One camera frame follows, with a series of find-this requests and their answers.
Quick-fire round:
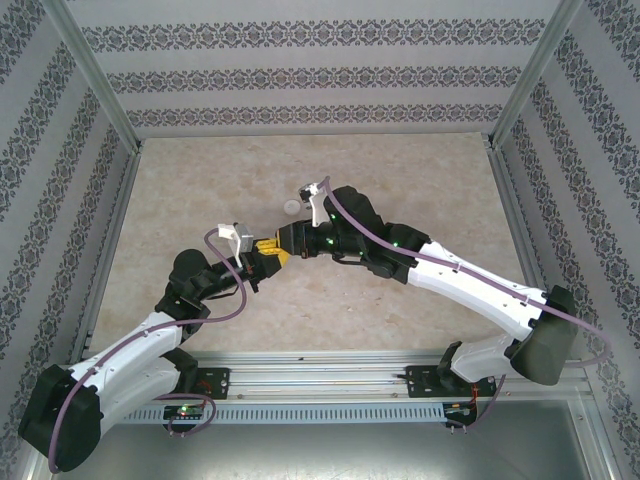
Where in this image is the left circuit board green light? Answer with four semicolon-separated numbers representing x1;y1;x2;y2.
164;405;207;420

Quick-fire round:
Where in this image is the grey metal sheet panel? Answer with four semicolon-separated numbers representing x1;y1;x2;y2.
27;422;614;480

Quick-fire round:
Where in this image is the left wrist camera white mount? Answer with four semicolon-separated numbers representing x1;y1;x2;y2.
217;222;257;269

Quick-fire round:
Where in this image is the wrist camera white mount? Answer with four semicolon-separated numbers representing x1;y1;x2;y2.
298;182;327;227
217;222;257;269

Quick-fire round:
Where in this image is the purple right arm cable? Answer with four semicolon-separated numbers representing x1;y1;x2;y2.
322;175;612;435

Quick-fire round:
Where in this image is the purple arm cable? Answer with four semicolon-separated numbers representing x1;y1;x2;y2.
322;175;612;435
48;228;247;474

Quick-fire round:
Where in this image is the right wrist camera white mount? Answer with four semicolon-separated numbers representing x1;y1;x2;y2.
298;182;327;227

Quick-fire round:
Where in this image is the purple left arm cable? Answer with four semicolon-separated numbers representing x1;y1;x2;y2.
48;228;247;474

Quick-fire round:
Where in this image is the aluminium table side rail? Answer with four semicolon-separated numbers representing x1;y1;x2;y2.
67;142;144;366
484;139;571;361

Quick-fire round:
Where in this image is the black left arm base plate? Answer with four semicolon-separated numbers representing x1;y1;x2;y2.
192;367;232;401

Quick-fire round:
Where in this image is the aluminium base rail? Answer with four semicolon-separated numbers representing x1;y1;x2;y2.
47;349;591;401

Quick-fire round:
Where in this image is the grey slotted cable duct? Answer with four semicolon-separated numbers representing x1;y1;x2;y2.
119;403;446;425

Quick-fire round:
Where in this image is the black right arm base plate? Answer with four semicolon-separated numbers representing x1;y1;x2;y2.
404;364;499;400

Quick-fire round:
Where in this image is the aluminium frame post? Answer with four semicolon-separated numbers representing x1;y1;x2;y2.
491;0;587;149
42;0;143;151

